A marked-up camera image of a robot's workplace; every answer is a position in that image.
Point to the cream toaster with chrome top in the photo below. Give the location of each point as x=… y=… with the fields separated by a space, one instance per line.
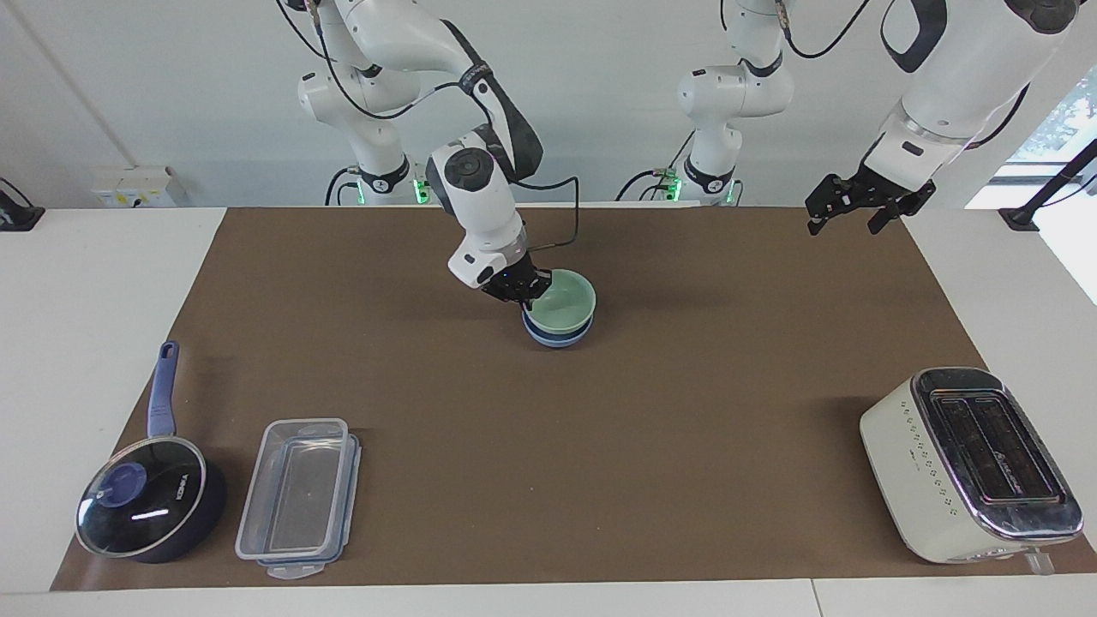
x=960 y=467

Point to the clear lid with blue clips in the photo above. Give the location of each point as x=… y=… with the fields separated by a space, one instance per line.
x=350 y=488

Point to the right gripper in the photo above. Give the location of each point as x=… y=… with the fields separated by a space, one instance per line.
x=507 y=284

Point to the dark blue saucepan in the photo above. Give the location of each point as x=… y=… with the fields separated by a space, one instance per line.
x=184 y=523

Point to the glass lid with blue knob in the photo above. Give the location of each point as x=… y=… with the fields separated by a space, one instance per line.
x=141 y=495

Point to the black stand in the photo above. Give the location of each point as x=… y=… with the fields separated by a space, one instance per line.
x=19 y=214
x=1050 y=184

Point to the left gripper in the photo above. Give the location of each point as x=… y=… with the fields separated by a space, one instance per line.
x=887 y=188

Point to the green bowl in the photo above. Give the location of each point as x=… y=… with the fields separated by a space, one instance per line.
x=568 y=300

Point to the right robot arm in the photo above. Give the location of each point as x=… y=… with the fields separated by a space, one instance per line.
x=480 y=218

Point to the blue bowl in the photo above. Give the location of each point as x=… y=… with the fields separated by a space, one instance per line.
x=557 y=337

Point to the white wall box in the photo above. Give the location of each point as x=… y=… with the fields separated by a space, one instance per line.
x=137 y=186

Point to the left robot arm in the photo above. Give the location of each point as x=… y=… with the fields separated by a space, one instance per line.
x=960 y=77

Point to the clear plastic container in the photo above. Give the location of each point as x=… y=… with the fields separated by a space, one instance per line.
x=296 y=488

